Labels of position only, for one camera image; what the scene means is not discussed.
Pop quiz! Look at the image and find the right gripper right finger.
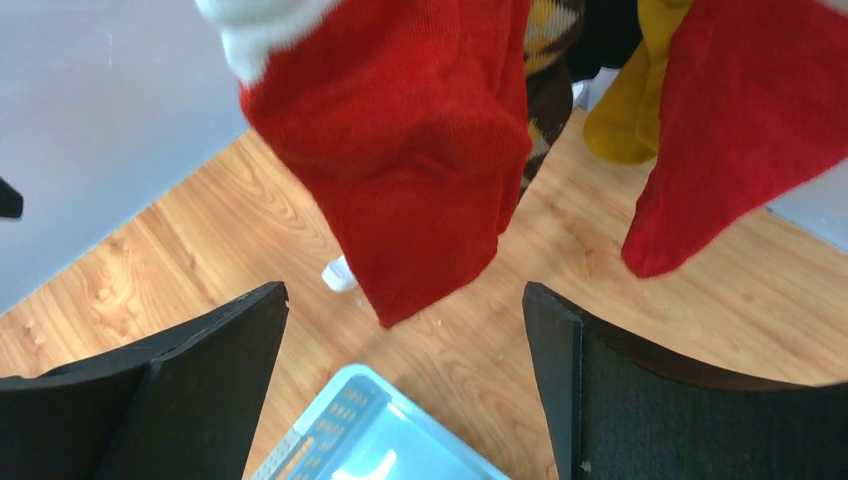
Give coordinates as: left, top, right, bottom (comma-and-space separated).
522, 282, 847, 479

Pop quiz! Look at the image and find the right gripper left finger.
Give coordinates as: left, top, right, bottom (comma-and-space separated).
1, 282, 289, 479

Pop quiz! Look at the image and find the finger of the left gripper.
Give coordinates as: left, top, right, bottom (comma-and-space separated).
0, 178, 24, 220

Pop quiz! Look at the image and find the light blue plastic basket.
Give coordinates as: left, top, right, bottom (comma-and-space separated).
253, 364, 508, 480

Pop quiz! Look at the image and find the red snowflake christmas sock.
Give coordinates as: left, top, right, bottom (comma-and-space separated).
197, 0, 531, 328

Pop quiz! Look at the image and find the white grey drying rack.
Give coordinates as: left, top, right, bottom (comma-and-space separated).
321, 255, 358, 292

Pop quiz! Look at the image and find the mustard yellow sock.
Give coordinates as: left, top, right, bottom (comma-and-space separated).
583, 0, 693, 164

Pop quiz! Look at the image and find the brown argyle sock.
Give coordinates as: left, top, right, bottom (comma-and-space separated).
521, 0, 585, 191

